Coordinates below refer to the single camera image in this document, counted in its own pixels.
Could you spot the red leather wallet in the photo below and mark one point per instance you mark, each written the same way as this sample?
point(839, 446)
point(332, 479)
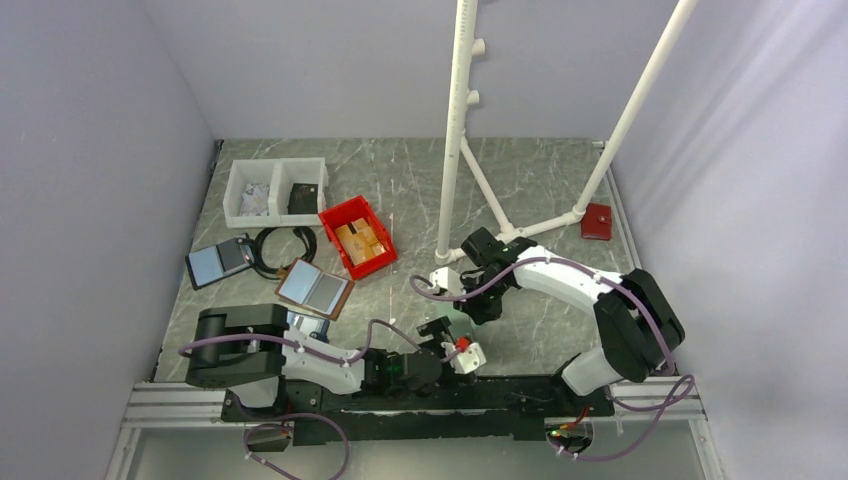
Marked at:
point(597, 222)

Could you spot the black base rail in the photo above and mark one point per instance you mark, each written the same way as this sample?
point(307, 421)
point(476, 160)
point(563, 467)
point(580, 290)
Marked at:
point(519, 407)

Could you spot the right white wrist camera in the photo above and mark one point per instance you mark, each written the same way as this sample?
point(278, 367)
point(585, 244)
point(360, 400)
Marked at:
point(445, 281)

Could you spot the brown boxes in red bin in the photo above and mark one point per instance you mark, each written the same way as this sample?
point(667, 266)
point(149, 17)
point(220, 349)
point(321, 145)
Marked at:
point(359, 241)

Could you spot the black wallet in bin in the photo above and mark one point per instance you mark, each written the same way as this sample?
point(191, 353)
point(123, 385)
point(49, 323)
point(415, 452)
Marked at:
point(303, 199)

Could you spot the navy blue card holder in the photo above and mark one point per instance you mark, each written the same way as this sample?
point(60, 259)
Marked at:
point(314, 327)

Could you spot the white two-compartment bin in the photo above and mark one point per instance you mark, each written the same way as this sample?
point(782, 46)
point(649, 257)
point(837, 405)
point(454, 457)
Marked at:
point(280, 174)

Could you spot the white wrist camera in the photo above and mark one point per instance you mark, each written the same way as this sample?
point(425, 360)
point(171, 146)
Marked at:
point(445, 281)
point(468, 356)

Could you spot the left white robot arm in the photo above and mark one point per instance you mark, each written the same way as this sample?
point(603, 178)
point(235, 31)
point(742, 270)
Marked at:
point(253, 350)

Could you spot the white PVC pipe frame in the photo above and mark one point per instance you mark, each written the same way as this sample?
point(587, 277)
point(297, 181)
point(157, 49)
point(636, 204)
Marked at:
point(549, 69)

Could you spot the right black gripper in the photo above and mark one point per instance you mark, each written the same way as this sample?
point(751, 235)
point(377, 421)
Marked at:
point(478, 313)

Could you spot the red plastic bin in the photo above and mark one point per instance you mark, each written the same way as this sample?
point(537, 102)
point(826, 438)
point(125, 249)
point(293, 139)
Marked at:
point(348, 211)

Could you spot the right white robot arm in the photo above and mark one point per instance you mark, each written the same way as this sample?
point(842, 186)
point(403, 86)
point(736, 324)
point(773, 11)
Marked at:
point(637, 326)

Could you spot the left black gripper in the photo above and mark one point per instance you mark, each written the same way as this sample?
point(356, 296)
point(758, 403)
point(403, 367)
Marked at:
point(440, 332)

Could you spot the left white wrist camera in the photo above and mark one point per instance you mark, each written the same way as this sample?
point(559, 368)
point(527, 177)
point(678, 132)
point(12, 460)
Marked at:
point(468, 356)

